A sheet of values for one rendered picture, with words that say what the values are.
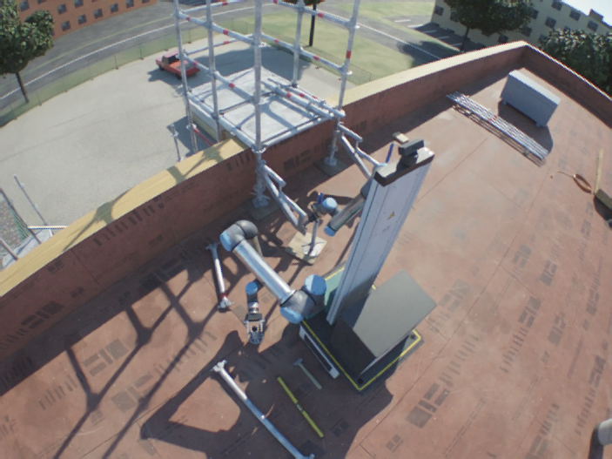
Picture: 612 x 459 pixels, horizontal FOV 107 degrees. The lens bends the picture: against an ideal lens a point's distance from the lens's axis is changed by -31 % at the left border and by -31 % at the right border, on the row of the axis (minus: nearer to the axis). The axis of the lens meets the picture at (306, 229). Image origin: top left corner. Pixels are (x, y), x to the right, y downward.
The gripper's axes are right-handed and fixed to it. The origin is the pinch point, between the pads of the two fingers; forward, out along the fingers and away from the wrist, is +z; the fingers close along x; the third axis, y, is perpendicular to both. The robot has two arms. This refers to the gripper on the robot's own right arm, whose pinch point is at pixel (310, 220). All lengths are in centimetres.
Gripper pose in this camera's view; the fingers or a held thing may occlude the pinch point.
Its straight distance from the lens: 266.0
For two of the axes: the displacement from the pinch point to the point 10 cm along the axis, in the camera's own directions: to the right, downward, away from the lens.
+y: 5.9, 8.0, -0.6
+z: -4.4, 3.8, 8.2
